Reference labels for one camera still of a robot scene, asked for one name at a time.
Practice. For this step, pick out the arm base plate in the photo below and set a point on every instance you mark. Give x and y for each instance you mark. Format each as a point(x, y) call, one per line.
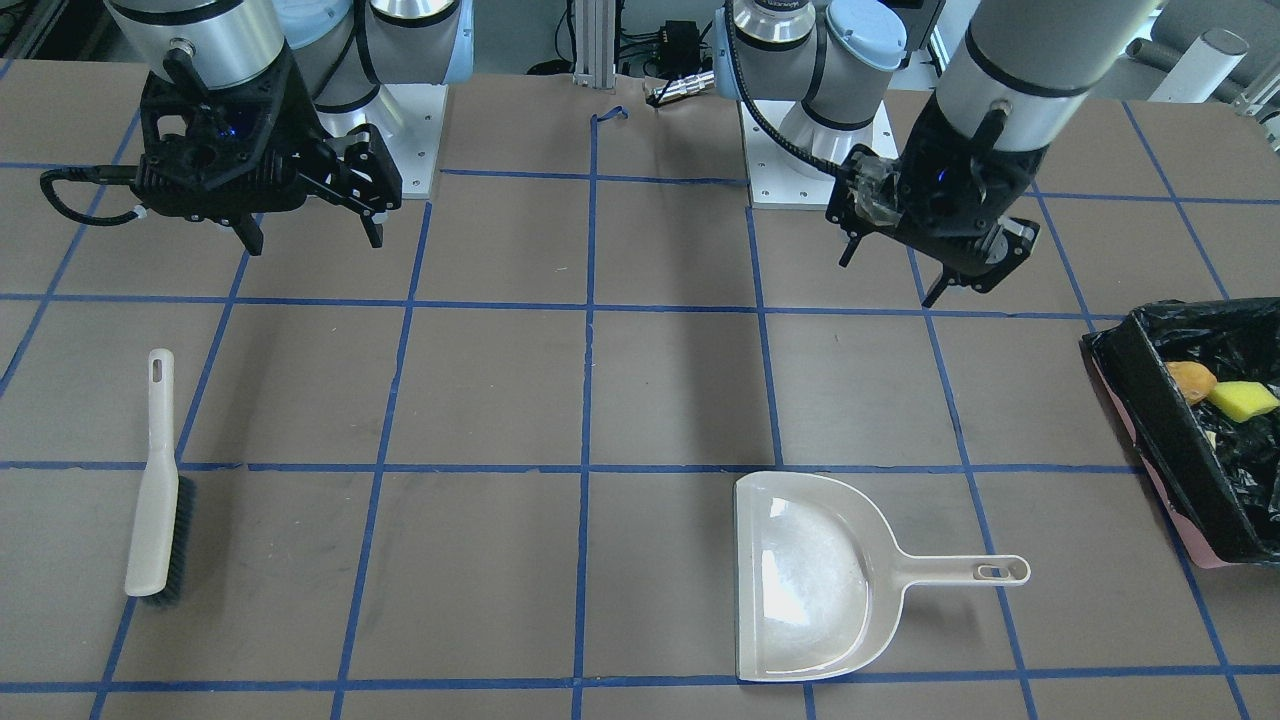
point(410, 119)
point(778, 181)

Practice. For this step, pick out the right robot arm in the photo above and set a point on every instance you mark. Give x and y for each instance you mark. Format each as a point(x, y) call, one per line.
point(346, 50)

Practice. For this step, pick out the black lined trash bin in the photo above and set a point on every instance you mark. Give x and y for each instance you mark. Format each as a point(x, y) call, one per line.
point(1216, 476)

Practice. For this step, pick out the yellow green sponge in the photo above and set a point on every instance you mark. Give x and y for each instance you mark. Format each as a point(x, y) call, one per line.
point(1241, 401)

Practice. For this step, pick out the white hand brush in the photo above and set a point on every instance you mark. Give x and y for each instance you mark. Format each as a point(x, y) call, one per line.
point(165, 502)

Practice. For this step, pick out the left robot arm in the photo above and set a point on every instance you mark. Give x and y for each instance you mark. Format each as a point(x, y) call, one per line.
point(810, 79)

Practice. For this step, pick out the white plastic dustpan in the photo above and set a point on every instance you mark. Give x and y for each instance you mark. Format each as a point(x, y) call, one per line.
point(821, 579)

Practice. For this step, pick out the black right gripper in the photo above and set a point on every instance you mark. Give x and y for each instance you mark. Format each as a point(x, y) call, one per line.
point(302, 136)

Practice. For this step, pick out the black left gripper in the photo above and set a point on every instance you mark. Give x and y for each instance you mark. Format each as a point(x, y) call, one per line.
point(919, 176)

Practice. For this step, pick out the aluminium frame post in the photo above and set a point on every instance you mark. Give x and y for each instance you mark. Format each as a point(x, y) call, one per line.
point(594, 34)

